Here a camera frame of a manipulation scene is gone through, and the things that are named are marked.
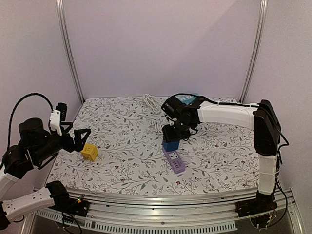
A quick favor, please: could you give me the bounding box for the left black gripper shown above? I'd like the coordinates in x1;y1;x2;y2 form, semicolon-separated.
33;122;91;163

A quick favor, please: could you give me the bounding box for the blue cube socket adapter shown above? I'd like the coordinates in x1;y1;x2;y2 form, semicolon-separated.
162;139;180;152

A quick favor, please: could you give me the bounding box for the yellow cube socket adapter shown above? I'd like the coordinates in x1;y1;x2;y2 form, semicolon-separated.
81;143;98;161

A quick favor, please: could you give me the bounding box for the purple power strip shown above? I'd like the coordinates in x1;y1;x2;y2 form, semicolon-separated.
163;148;186;174

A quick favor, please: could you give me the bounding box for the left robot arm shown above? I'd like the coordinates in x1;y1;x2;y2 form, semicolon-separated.
0;93;91;230

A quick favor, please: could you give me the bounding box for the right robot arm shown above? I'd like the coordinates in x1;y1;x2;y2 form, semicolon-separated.
161;93;289;213

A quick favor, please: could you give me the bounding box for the teal power strip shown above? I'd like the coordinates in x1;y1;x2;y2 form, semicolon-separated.
176;93;198;105

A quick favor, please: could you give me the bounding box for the floral table mat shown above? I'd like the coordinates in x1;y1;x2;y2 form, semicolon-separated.
47;97;276;197

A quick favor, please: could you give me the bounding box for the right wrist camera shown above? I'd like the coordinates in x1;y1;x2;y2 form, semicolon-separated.
161;96;184;119

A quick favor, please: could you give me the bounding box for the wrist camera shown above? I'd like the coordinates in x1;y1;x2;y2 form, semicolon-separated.
161;96;184;119
48;102;67;136

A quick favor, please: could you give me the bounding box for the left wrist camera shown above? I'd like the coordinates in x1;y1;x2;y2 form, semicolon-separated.
48;102;67;136

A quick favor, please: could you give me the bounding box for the white coiled cable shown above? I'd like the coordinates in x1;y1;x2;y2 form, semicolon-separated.
142;93;169;134

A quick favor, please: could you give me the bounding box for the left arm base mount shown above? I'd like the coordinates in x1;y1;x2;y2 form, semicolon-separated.
49;195;90;217

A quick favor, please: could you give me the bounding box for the aluminium front rail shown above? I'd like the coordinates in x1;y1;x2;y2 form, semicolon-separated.
20;187;303;234

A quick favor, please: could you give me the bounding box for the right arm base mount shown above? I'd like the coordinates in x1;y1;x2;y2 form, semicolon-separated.
235;192;277;217

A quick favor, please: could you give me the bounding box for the left aluminium corner post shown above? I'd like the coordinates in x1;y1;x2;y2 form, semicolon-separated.
56;0;85;104

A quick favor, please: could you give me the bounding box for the aluminium corner post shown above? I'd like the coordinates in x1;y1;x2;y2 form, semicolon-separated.
239;0;268;103
56;0;85;104

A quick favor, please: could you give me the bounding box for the right aluminium corner post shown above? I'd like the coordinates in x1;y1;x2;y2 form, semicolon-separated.
239;0;268;103

